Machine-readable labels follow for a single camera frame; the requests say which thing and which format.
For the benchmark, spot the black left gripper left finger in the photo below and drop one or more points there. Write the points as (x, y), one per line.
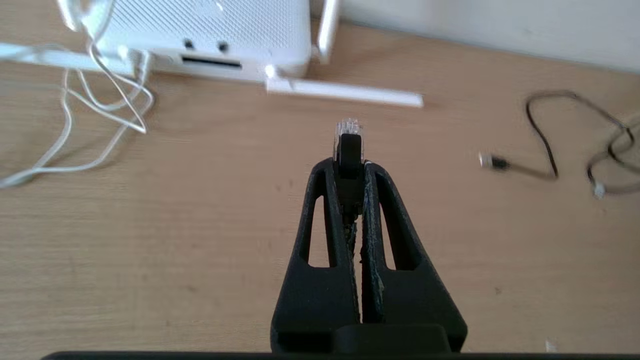
(315, 300)

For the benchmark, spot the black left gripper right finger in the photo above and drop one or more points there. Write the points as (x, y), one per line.
(410, 300)

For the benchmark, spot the white router with antennas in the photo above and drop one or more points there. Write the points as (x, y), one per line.
(210, 25)

